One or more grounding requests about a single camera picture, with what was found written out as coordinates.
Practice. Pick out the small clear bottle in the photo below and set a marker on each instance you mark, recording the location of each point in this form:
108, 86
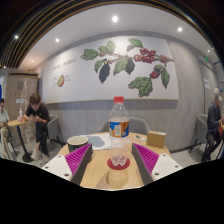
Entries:
20, 115

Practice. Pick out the dark mug with white inside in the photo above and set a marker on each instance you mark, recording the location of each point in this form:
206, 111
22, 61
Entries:
77, 143

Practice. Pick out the white paper wall notice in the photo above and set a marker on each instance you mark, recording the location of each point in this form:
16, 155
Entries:
206, 83

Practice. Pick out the white paper sheet, grey print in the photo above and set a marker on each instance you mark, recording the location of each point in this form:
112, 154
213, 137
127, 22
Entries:
98, 141

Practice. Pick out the person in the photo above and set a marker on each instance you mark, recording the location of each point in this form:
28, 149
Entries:
4, 120
213, 123
40, 120

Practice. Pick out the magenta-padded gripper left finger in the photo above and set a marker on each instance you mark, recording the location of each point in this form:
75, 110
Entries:
58, 165

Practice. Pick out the round ceiling lights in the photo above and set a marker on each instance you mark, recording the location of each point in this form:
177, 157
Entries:
115, 19

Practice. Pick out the green exit sign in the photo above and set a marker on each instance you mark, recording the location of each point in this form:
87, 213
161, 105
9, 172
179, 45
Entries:
206, 59

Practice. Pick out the brown cardboard box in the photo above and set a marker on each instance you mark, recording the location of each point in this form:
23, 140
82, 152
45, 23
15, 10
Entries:
156, 139

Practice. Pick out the coffee plant wall mural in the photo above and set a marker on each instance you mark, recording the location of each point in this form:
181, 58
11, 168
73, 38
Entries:
80, 83

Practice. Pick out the clear red-capped drink bottle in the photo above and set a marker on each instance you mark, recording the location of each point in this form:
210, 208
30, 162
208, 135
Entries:
119, 130

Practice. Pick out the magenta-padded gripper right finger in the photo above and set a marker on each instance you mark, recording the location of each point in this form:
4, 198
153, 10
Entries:
165, 164

